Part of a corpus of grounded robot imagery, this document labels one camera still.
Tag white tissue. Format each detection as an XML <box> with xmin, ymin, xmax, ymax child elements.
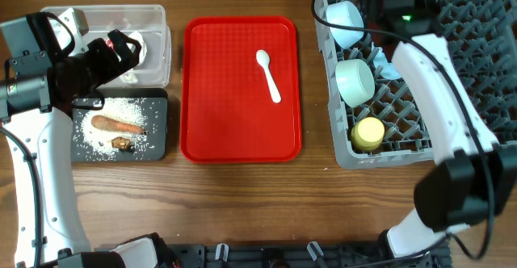
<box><xmin>119</xmin><ymin>31</ymin><xmax>149</xmax><ymax>85</ymax></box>

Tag orange carrot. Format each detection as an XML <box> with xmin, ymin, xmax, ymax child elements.
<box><xmin>90</xmin><ymin>115</ymin><xmax>147</xmax><ymax>135</ymax></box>

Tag white rice grains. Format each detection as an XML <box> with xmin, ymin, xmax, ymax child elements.
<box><xmin>71</xmin><ymin>98</ymin><xmax>162</xmax><ymax>161</ymax></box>

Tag brown food scrap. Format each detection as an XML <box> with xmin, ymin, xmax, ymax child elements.
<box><xmin>111</xmin><ymin>136</ymin><xmax>134</xmax><ymax>152</ymax></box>

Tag white plastic spoon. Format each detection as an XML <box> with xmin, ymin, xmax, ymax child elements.
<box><xmin>255</xmin><ymin>49</ymin><xmax>281</xmax><ymax>103</ymax></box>

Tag light blue bowl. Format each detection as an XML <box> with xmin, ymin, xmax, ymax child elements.
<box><xmin>326</xmin><ymin>1</ymin><xmax>364</xmax><ymax>48</ymax></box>

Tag green bowl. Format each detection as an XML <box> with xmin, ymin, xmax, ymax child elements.
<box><xmin>335</xmin><ymin>59</ymin><xmax>375</xmax><ymax>108</ymax></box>

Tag yellow plastic cup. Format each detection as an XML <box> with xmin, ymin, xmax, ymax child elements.
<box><xmin>351</xmin><ymin>117</ymin><xmax>385</xmax><ymax>151</ymax></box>

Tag light blue plate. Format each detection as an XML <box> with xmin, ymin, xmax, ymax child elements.
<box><xmin>372</xmin><ymin>45</ymin><xmax>401</xmax><ymax>80</ymax></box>

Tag red snack wrapper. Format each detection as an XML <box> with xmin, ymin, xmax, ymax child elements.
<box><xmin>104</xmin><ymin>38</ymin><xmax>114</xmax><ymax>50</ymax></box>

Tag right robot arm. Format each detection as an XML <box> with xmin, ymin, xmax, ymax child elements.
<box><xmin>362</xmin><ymin>0</ymin><xmax>516</xmax><ymax>259</ymax></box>

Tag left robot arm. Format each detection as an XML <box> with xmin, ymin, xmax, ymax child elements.
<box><xmin>1</xmin><ymin>11</ymin><xmax>181</xmax><ymax>268</ymax></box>

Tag grey dishwasher rack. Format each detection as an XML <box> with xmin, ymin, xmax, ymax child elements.
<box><xmin>316</xmin><ymin>0</ymin><xmax>516</xmax><ymax>170</ymax></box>

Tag clear plastic bin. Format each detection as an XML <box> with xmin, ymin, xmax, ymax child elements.
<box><xmin>43</xmin><ymin>5</ymin><xmax>172</xmax><ymax>88</ymax></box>

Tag black plastic tray bin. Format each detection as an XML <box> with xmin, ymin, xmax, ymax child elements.
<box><xmin>71</xmin><ymin>88</ymin><xmax>168</xmax><ymax>163</ymax></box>

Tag red serving tray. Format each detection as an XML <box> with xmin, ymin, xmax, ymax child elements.
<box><xmin>179</xmin><ymin>16</ymin><xmax>302</xmax><ymax>164</ymax></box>

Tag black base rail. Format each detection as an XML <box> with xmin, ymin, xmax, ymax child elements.
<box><xmin>169</xmin><ymin>241</ymin><xmax>453</xmax><ymax>268</ymax></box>

